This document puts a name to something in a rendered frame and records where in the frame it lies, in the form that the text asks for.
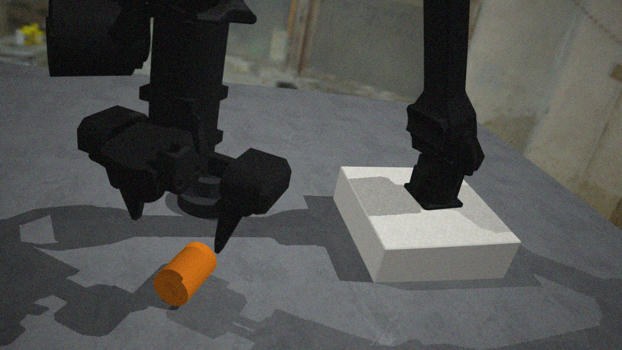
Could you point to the black round pedestal with shaft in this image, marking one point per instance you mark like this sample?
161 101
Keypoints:
199 200

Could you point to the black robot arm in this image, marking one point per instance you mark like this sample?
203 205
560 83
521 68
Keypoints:
112 38

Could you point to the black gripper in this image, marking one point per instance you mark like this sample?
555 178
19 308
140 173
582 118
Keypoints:
249 184

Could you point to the orange cylinder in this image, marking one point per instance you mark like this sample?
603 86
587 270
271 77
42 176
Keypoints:
185 273

